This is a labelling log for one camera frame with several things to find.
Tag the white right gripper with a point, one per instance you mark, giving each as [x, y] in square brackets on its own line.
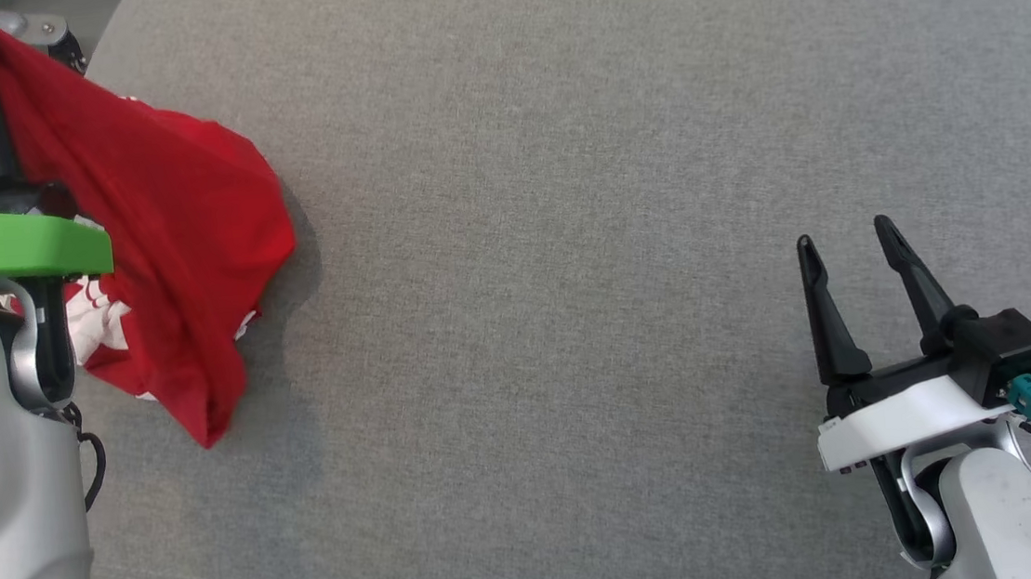
[900, 419]

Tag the red basketball jersey white sleeves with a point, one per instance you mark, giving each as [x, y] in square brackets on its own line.
[164, 218]

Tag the grey fabric sofa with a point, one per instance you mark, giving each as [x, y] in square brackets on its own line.
[566, 229]

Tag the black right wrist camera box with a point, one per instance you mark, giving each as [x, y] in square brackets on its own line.
[1006, 349]

